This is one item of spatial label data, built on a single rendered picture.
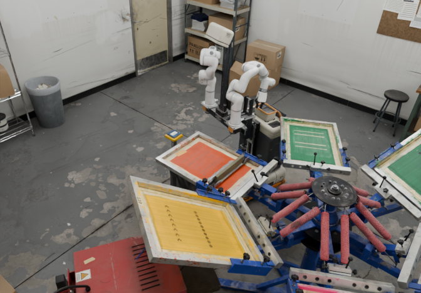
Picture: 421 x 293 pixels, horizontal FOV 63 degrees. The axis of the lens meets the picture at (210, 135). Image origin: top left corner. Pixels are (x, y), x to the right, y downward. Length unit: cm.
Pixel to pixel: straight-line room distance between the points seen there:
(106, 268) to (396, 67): 511
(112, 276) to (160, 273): 27
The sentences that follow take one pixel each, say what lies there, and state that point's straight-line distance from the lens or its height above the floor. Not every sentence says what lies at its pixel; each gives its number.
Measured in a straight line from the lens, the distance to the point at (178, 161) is 309.
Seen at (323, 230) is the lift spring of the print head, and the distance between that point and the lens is 237.
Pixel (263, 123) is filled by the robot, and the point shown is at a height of 91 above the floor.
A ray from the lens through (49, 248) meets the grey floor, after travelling 389.
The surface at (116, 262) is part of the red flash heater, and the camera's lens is 224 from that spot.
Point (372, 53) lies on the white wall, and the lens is 612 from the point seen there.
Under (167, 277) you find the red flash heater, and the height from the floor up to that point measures 110.
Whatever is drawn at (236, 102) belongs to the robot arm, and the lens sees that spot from 312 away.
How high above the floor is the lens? 290
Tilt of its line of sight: 34 degrees down
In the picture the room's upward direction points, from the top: 3 degrees clockwise
